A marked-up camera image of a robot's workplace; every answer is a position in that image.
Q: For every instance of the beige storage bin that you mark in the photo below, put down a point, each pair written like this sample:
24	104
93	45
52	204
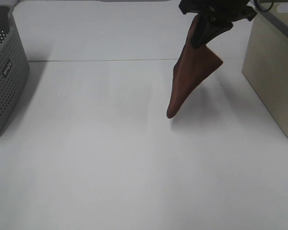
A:
266	61

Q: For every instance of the grey perforated laundry basket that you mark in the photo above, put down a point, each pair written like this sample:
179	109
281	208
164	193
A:
14	67

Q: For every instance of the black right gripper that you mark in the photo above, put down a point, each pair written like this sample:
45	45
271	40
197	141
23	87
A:
214	17

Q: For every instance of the brown towel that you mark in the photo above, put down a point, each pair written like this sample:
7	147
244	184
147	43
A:
192	68

